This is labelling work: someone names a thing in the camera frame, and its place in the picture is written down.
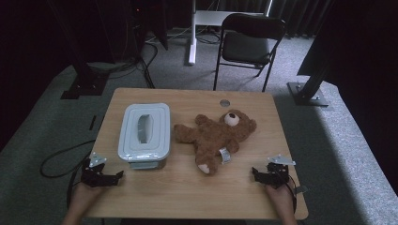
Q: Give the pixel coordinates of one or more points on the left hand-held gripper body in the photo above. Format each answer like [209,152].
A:
[92,178]

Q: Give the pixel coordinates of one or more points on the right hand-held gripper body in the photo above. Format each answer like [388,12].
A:
[277,175]

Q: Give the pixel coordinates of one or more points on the clear brown storage box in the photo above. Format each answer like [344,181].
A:
[147,164]

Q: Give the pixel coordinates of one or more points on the brown teddy bear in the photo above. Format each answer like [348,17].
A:
[216,137]

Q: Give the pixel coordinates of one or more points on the pale blue box lid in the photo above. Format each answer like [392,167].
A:
[156,131]

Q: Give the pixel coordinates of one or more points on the person's left hand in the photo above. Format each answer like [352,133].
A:
[83,197]

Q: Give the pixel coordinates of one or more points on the person's right hand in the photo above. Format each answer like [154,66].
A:
[281,200]

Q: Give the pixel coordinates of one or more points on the grey tape piece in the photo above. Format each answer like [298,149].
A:
[303,189]

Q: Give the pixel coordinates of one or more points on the black strip on floor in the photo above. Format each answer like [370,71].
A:
[92,122]

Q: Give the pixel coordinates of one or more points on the grey round table grommet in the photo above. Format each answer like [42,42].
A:
[224,103]

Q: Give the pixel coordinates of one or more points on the black metal stand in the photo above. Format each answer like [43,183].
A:
[308,93]
[84,84]

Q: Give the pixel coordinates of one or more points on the black folding chair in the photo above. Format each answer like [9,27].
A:
[247,47]

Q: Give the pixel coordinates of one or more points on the dark curtain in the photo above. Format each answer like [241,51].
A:
[297,15]

